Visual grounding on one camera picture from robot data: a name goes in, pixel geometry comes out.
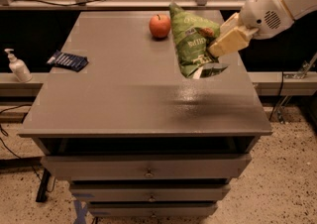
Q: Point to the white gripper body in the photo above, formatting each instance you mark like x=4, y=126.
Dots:
x=264, y=13

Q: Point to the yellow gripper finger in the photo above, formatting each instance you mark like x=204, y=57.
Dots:
x=232, y=41
x=230, y=24

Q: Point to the green jalapeno chip bag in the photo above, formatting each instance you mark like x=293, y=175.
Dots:
x=192, y=35

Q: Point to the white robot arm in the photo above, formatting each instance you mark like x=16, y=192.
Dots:
x=297, y=8

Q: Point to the red apple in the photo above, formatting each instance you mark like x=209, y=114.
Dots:
x=159, y=26

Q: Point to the top grey drawer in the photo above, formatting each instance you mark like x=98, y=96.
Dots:
x=137, y=167

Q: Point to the grey drawer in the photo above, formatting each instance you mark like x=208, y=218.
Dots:
x=137, y=167
x=151, y=192
x=152, y=209

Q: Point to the grey drawer cabinet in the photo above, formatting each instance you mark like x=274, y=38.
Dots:
x=131, y=99

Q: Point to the middle grey drawer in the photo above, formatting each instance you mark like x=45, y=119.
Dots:
x=151, y=192

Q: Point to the white pump bottle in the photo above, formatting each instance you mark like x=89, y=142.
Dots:
x=18, y=67

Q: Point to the bottom grey drawer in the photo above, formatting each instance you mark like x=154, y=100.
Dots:
x=152, y=209

